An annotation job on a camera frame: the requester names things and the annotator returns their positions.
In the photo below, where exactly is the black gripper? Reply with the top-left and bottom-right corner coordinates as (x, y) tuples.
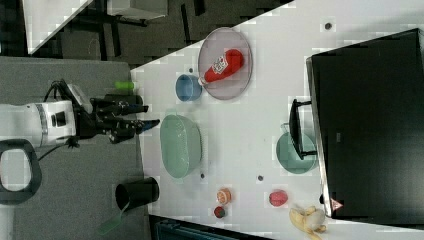
(67, 84), (160, 144)

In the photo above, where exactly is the green plastic scoop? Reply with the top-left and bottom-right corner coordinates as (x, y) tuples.
(97, 203), (130, 236)

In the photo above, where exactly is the green measuring cup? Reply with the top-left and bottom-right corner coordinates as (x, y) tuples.
(275, 123), (317, 174)

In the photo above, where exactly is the small red toy fruit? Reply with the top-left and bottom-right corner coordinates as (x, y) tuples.
(213, 206), (226, 218)

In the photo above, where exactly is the black cylinder on mat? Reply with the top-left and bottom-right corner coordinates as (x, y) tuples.
(104, 94), (143, 105)

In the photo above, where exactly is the green marker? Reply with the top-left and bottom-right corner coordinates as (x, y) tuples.
(114, 81), (134, 90)

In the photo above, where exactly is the blue plastic cup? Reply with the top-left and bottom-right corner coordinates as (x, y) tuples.
(175, 74), (202, 102)

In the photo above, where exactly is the red ketchup bottle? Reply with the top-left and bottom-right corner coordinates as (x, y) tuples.
(198, 49), (244, 86)

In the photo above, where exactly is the grey round plate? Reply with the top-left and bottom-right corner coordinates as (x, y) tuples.
(198, 28), (253, 100)

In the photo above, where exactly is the toy banana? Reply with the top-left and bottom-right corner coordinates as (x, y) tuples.
(289, 206), (327, 240)

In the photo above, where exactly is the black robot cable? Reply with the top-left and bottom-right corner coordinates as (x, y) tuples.
(37, 79), (73, 161)

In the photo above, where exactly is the black oven door handle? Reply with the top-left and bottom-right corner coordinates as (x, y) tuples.
(289, 99), (317, 160)

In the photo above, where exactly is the green plastic strainer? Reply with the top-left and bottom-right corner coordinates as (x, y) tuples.
(160, 114), (202, 179)

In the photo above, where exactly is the black cylinder cup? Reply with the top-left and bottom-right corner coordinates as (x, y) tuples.
(115, 177), (160, 211)

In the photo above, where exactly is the blue black case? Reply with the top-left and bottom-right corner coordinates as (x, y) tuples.
(152, 219), (269, 240)

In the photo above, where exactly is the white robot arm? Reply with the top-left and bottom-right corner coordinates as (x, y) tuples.
(1, 80), (160, 205)

